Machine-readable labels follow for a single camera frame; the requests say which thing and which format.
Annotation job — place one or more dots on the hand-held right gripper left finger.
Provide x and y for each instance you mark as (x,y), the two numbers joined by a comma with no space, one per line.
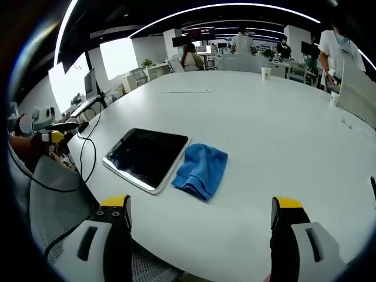
(97,246)

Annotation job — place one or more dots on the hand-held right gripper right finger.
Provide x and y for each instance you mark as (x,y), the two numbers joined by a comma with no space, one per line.
(305,249)

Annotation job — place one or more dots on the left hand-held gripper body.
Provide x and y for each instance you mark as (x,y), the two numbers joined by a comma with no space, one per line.
(43,117)

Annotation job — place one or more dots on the dark mirror with white frame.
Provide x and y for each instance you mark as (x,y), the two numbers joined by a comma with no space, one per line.
(147,157)

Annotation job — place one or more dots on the blue cleaning cloth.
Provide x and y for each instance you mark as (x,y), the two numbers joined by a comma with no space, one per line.
(201,170)

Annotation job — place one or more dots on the person's left hand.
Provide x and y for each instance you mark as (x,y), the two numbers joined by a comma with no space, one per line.
(39,145)

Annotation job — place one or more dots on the computer monitor on stand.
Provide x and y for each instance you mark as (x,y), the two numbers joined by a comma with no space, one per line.
(90,83)

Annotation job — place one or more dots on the grey mesh office chair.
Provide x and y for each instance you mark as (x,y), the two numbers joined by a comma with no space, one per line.
(58,199)

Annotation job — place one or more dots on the green potted plant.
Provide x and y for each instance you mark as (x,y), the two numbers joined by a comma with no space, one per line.
(147,63)

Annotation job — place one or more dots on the white paper cup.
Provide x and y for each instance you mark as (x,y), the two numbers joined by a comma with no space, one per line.
(266,73)
(334,97)

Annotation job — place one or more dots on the grey desk partition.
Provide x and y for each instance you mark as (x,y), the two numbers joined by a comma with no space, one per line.
(358,94)

